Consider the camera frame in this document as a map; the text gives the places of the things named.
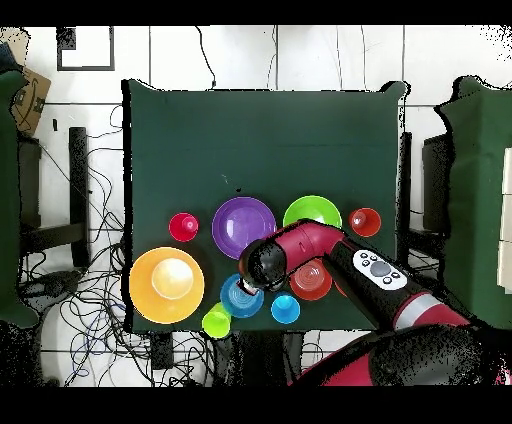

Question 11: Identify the blue bowl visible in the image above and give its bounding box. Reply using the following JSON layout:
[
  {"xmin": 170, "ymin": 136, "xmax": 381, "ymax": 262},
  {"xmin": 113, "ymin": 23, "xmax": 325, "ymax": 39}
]
[{"xmin": 219, "ymin": 273, "xmax": 265, "ymax": 320}]

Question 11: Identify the lime green cup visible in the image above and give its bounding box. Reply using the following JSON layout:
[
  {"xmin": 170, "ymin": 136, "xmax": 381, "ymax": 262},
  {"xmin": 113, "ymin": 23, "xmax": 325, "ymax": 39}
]
[{"xmin": 201, "ymin": 302, "xmax": 232, "ymax": 338}]

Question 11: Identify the blue cup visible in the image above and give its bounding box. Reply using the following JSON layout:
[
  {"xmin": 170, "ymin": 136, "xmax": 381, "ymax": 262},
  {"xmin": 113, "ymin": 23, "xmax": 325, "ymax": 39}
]
[{"xmin": 270, "ymin": 291, "xmax": 302, "ymax": 325}]

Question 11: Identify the purple bowl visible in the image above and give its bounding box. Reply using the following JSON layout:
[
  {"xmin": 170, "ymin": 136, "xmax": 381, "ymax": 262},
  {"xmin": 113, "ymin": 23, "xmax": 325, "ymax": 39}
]
[{"xmin": 211, "ymin": 196, "xmax": 278, "ymax": 262}]

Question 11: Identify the red cup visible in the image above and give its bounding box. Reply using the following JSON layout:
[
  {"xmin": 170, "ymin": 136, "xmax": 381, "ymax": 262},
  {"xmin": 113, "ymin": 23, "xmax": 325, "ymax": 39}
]
[{"xmin": 168, "ymin": 212, "xmax": 200, "ymax": 243}]

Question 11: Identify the green bowl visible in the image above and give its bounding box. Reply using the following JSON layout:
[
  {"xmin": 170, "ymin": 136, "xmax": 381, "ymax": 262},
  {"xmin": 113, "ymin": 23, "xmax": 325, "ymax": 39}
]
[{"xmin": 282, "ymin": 194, "xmax": 344, "ymax": 230}]

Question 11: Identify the large yellow bowl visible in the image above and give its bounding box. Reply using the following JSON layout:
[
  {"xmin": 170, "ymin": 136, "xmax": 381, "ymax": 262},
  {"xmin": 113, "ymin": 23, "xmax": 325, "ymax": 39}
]
[{"xmin": 128, "ymin": 246, "xmax": 206, "ymax": 325}]

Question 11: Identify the orange cup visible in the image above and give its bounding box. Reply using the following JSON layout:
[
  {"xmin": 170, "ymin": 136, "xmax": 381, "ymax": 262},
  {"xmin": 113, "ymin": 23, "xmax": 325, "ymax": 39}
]
[{"xmin": 348, "ymin": 207, "xmax": 382, "ymax": 238}]

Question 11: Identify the dark green tablecloth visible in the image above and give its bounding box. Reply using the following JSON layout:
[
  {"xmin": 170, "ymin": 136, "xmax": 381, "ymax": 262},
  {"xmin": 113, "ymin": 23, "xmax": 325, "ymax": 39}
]
[{"xmin": 121, "ymin": 78, "xmax": 409, "ymax": 334}]

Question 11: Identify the black chair base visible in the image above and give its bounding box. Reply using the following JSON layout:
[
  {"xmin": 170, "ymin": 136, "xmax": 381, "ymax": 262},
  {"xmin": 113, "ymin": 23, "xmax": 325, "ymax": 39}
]
[{"xmin": 19, "ymin": 269, "xmax": 83, "ymax": 305}]

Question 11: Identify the black metal stand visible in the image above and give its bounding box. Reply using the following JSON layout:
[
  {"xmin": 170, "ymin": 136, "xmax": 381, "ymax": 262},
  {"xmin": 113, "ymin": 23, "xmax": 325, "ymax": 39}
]
[
  {"xmin": 397, "ymin": 131, "xmax": 455, "ymax": 241},
  {"xmin": 17, "ymin": 126, "xmax": 91, "ymax": 269}
]

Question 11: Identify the green cloth covered table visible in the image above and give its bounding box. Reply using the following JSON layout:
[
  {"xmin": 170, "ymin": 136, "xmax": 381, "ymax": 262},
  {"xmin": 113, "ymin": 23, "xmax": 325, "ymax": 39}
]
[
  {"xmin": 0, "ymin": 69, "xmax": 41, "ymax": 329},
  {"xmin": 435, "ymin": 75, "xmax": 512, "ymax": 329}
]

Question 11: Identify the white box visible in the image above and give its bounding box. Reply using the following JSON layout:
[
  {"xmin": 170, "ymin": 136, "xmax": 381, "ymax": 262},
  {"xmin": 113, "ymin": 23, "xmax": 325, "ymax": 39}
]
[
  {"xmin": 501, "ymin": 146, "xmax": 512, "ymax": 196},
  {"xmin": 496, "ymin": 240, "xmax": 512, "ymax": 295}
]

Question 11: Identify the cardboard box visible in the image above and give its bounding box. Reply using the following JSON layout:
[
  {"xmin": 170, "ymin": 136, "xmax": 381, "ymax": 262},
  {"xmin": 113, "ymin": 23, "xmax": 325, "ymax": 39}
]
[{"xmin": 9, "ymin": 65, "xmax": 52, "ymax": 138}]

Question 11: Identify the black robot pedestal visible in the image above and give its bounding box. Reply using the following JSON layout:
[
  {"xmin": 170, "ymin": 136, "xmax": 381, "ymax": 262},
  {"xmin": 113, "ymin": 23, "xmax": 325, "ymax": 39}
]
[{"xmin": 211, "ymin": 330, "xmax": 305, "ymax": 387}]

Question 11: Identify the tangle of cables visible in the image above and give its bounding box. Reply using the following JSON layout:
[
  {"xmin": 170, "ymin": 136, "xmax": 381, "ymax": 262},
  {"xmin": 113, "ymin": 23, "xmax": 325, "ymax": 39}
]
[{"xmin": 19, "ymin": 105, "xmax": 213, "ymax": 387}]

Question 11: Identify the black floor cable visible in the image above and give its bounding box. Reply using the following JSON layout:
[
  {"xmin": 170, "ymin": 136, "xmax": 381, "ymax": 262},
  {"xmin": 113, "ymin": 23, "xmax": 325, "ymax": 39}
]
[{"xmin": 194, "ymin": 26, "xmax": 218, "ymax": 90}]

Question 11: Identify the black square frame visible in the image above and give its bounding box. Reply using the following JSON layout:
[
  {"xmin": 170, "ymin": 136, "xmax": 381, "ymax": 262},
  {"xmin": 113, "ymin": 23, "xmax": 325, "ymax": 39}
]
[{"xmin": 56, "ymin": 26, "xmax": 116, "ymax": 72}]

